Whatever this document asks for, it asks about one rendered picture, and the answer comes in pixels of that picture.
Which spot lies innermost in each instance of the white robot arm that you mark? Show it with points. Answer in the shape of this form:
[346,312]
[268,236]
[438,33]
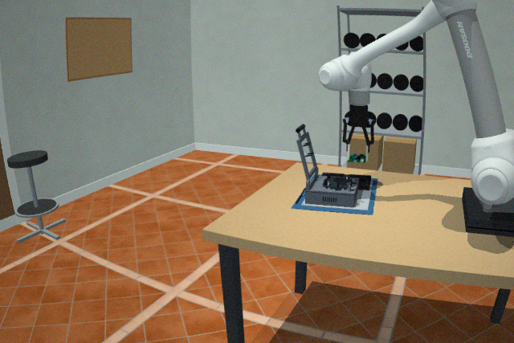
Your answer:
[492,150]

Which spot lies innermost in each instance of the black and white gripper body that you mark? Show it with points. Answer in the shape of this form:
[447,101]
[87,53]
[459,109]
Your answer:
[354,110]

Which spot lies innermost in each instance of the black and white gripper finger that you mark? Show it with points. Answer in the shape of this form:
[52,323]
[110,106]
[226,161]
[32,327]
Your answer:
[371,122]
[345,121]

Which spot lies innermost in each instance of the green circuit board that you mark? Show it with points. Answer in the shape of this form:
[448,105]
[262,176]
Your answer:
[357,158]

